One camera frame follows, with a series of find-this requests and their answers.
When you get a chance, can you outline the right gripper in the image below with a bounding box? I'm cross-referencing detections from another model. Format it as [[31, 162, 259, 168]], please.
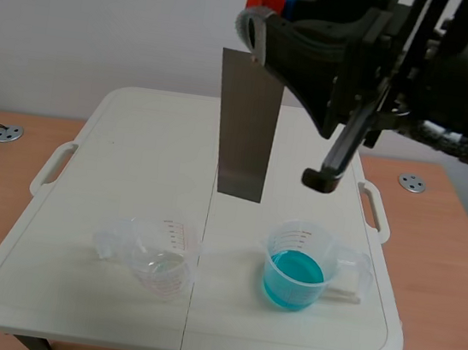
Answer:
[[215, 0, 468, 213]]

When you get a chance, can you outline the grey metal plate orange handle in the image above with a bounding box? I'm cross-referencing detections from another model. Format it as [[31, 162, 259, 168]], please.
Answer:
[[203, 0, 296, 207]]

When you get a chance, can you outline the clear beaker with blue liquid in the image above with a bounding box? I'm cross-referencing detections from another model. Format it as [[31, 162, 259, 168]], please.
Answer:
[[251, 214, 381, 323]]

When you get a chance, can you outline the empty clear plastic beaker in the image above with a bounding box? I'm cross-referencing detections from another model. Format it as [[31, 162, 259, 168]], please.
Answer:
[[84, 208, 205, 307]]

